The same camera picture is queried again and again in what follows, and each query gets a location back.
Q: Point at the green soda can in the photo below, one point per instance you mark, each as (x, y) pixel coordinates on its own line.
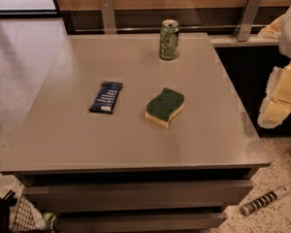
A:
(169, 39)

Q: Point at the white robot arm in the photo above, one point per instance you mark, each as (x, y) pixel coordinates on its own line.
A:
(283, 26)

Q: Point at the green and yellow sponge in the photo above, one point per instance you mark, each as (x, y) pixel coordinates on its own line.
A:
(164, 107)

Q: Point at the upper grey drawer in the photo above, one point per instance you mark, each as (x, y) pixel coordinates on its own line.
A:
(137, 196)

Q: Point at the grey drawer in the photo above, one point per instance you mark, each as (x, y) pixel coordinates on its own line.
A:
(137, 196)
(140, 223)

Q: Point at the dark blue snack packet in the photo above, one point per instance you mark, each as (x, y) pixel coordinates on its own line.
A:
(106, 98)

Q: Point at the lower grey drawer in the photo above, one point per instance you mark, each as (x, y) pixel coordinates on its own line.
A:
(140, 223)

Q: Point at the black object bottom left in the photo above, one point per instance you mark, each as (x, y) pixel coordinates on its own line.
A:
(6, 203)

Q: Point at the black white striped handle tool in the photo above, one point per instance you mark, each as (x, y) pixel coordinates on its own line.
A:
(264, 200)

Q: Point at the metal rail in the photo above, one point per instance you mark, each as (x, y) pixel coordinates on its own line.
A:
(210, 29)

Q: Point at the left metal bracket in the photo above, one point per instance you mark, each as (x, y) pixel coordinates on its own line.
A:
(108, 17)

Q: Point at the wire mesh basket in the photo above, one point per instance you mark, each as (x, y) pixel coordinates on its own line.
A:
(23, 221)

